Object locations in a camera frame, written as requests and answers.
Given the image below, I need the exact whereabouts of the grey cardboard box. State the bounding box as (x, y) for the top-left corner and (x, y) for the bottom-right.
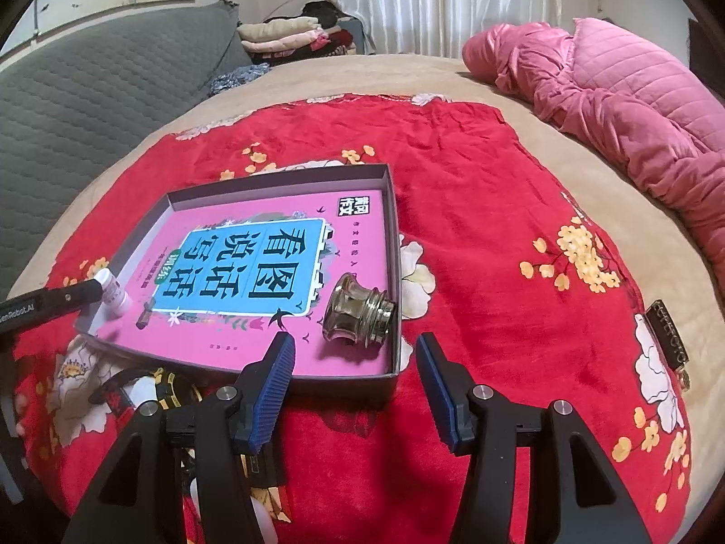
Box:
(75, 163), (404, 403)

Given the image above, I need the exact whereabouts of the golden metal knob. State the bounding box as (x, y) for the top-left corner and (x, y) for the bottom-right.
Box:
(322, 273), (400, 359)

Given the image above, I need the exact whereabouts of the white curtain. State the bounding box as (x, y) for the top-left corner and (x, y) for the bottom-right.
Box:
(337, 0), (601, 58)

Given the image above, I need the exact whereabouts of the black gold-lettered case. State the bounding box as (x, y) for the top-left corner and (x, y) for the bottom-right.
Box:
(648, 298), (692, 392)

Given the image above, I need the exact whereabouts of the red floral blanket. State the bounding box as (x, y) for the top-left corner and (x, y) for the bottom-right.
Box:
(11, 93), (695, 544)

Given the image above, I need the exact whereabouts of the pink quilt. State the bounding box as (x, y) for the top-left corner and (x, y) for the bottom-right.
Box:
(461, 17), (725, 290)

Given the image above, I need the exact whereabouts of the grey quilted cover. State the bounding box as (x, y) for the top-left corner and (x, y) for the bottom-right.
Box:
(0, 0), (253, 301)

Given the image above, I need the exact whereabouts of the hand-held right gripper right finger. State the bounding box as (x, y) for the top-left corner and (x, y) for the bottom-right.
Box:
(415, 333), (652, 544)

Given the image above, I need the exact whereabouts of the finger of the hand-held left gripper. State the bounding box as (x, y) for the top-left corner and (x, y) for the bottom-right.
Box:
(0, 284), (106, 336)

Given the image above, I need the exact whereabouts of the small white bottle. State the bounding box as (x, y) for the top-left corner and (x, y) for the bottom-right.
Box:
(93, 271), (134, 318)

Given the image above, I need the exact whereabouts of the person's left hand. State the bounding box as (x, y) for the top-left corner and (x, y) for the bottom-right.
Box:
(11, 393), (30, 438)

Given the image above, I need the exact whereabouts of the yellow black tape measure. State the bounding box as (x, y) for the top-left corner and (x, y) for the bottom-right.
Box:
(87, 367), (206, 416)

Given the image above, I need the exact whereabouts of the beige bed sheet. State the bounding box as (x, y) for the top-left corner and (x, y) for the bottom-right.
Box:
(5, 53), (725, 544)

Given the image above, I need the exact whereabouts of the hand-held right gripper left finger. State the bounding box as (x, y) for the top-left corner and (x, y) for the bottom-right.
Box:
(61, 331), (297, 544)

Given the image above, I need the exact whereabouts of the stack of folded clothes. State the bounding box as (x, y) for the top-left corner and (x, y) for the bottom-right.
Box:
(237, 1), (363, 66)

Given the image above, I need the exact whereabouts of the blue patterned cloth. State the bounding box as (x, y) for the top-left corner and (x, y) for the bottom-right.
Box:
(208, 62), (273, 97)

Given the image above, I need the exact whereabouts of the pink book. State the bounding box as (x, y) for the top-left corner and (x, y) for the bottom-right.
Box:
(96, 184), (397, 379)

